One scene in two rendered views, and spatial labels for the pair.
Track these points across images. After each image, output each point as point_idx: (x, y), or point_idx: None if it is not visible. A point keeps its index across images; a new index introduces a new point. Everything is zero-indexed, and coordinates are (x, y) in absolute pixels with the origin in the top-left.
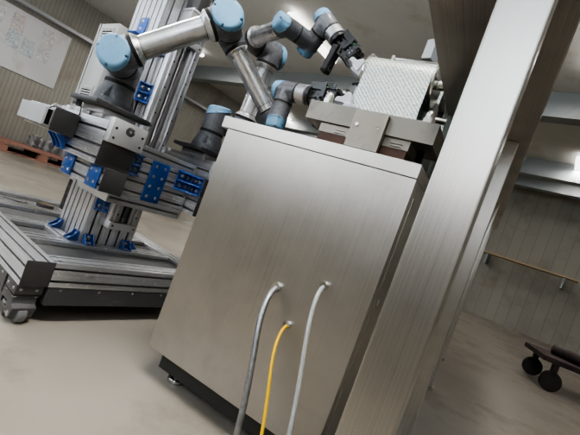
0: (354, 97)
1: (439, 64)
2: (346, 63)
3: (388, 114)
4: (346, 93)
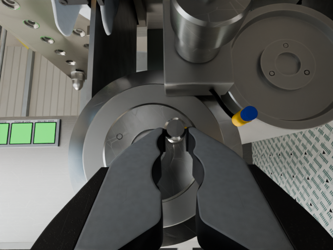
0: (90, 33)
1: (25, 116)
2: (84, 210)
3: (39, 53)
4: (56, 19)
